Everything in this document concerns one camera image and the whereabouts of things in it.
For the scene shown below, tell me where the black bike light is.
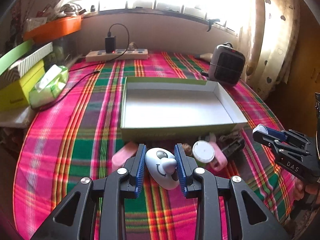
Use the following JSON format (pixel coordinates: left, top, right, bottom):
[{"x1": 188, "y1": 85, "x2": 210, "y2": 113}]
[{"x1": 217, "y1": 132, "x2": 245, "y2": 160}]

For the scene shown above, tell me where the white lid green jar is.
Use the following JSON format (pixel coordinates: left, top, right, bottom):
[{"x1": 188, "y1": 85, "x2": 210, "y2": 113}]
[{"x1": 192, "y1": 140, "x2": 215, "y2": 165}]

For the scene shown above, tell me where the brown walnut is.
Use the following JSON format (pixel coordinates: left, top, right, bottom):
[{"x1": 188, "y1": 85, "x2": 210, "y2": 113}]
[{"x1": 182, "y1": 143, "x2": 193, "y2": 157}]

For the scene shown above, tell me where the white panda figure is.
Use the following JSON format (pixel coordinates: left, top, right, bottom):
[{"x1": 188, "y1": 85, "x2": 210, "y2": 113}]
[{"x1": 145, "y1": 147, "x2": 179, "y2": 190}]

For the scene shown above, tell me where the grey black fan heater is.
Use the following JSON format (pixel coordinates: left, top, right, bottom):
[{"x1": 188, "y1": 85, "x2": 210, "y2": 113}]
[{"x1": 208, "y1": 42, "x2": 246, "y2": 87}]

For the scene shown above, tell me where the heart pattern curtain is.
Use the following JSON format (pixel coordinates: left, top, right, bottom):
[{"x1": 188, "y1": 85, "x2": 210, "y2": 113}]
[{"x1": 238, "y1": 0, "x2": 300, "y2": 100}]

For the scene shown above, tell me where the green white cardboard box tray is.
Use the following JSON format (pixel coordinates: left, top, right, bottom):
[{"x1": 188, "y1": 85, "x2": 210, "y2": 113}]
[{"x1": 120, "y1": 76, "x2": 247, "y2": 142}]

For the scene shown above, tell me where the black window latch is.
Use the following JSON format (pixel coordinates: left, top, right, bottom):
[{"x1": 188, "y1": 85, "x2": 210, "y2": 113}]
[{"x1": 207, "y1": 18, "x2": 220, "y2": 32}]

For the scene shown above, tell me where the yellow green box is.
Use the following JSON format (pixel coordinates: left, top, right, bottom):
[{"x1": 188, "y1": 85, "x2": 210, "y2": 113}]
[{"x1": 0, "y1": 60, "x2": 45, "y2": 112}]

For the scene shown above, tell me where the green tissue pack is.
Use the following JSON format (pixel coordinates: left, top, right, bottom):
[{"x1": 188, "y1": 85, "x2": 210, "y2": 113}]
[{"x1": 29, "y1": 64, "x2": 69, "y2": 109}]

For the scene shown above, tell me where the beige power strip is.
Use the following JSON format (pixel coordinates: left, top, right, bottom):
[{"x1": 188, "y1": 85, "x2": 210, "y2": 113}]
[{"x1": 85, "y1": 49, "x2": 149, "y2": 62}]

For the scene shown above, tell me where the striped white box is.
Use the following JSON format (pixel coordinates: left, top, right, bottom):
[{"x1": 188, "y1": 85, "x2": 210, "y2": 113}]
[{"x1": 1, "y1": 42, "x2": 53, "y2": 89}]

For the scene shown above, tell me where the white plug on strip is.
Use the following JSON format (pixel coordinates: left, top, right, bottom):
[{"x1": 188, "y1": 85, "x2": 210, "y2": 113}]
[{"x1": 128, "y1": 42, "x2": 138, "y2": 51}]

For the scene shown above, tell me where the green flat lid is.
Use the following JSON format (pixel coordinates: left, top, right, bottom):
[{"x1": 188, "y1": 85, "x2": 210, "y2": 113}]
[{"x1": 0, "y1": 40, "x2": 34, "y2": 75}]

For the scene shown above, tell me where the black charger adapter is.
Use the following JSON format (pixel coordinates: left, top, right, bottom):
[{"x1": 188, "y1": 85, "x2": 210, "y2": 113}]
[{"x1": 105, "y1": 31, "x2": 116, "y2": 53}]

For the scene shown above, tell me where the orange shelf tray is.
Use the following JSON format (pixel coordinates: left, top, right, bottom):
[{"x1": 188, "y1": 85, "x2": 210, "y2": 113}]
[{"x1": 23, "y1": 16, "x2": 82, "y2": 44}]

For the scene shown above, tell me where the wooden brush handle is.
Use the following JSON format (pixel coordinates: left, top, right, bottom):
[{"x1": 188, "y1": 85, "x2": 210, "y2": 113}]
[{"x1": 194, "y1": 53, "x2": 213, "y2": 62}]

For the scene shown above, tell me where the black charger cable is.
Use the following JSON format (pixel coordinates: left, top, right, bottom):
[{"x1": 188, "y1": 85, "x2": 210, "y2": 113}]
[{"x1": 32, "y1": 23, "x2": 130, "y2": 111}]

